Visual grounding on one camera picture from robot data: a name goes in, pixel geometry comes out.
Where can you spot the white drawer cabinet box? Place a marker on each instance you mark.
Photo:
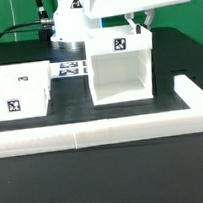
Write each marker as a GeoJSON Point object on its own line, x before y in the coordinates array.
{"type": "Point", "coordinates": [119, 64]}

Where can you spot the white front drawer tray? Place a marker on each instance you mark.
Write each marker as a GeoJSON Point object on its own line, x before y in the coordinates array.
{"type": "Point", "coordinates": [23, 100]}

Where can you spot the fiducial marker sheet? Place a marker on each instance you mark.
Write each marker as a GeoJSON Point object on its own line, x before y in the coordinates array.
{"type": "Point", "coordinates": [69, 69]}

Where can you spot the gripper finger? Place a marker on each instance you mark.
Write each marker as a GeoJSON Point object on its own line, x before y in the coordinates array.
{"type": "Point", "coordinates": [129, 17]}
{"type": "Point", "coordinates": [150, 14]}

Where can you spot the white drawer tray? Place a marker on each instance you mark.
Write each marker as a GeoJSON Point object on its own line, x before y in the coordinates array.
{"type": "Point", "coordinates": [39, 70]}
{"type": "Point", "coordinates": [23, 100]}

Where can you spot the white rear drawer tray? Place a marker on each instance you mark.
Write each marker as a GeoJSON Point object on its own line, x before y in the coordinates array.
{"type": "Point", "coordinates": [39, 70]}

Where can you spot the white L-shaped fence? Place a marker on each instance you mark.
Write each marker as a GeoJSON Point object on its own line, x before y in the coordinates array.
{"type": "Point", "coordinates": [110, 131]}

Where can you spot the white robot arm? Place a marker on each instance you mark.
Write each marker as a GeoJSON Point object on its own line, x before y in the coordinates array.
{"type": "Point", "coordinates": [73, 18]}

